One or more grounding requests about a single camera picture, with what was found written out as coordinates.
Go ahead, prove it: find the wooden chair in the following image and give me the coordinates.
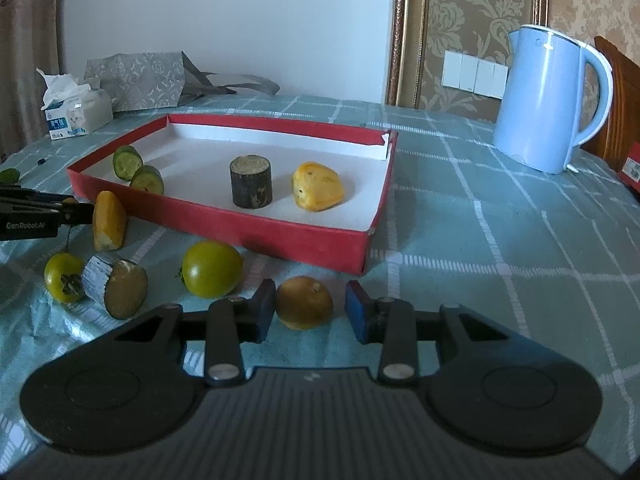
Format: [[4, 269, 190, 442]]
[[580, 36, 640, 176]]

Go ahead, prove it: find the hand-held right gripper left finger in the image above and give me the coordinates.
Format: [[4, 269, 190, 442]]
[[120, 279, 277, 387]]

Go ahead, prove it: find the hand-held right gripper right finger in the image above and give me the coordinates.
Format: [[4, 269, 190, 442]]
[[345, 280, 506, 386]]

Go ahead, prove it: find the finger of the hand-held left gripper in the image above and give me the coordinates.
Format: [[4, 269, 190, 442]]
[[55, 202, 96, 226]]

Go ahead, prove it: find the small green tomato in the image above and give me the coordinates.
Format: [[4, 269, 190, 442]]
[[44, 252, 86, 304]]

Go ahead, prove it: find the grey-barked sugarcane piece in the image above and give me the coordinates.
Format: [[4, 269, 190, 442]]
[[81, 253, 149, 321]]

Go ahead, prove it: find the patterned curtain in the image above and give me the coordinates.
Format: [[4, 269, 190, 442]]
[[0, 0, 63, 161]]

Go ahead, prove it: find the large green tomato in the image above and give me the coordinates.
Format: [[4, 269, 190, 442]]
[[180, 241, 244, 298]]

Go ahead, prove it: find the brown round fruit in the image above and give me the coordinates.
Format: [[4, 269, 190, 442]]
[[275, 276, 334, 331]]

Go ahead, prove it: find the dark sugarcane piece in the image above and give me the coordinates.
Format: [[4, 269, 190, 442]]
[[229, 155, 273, 209]]

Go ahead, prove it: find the spotted yellow fruit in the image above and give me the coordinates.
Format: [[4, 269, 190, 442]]
[[292, 161, 346, 212]]

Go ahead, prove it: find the green checked tablecloth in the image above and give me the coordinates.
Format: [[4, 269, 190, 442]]
[[0, 94, 640, 480]]

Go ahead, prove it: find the light blue electric kettle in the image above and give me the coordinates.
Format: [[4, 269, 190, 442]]
[[493, 24, 614, 175]]

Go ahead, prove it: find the white wall switch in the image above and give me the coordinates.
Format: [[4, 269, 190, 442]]
[[441, 50, 510, 99]]

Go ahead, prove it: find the gold ornate wall frame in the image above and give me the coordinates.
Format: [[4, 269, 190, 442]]
[[384, 0, 548, 108]]

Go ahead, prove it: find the red cardboard box tray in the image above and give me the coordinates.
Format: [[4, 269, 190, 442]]
[[66, 113, 399, 277]]

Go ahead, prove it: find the tissue pack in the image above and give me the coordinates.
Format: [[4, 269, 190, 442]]
[[36, 67, 114, 139]]

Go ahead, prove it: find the red packet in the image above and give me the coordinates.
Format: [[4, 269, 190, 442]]
[[617, 156, 640, 198]]

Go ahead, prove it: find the grey patterned bag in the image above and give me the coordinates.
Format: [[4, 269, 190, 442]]
[[83, 51, 281, 112]]

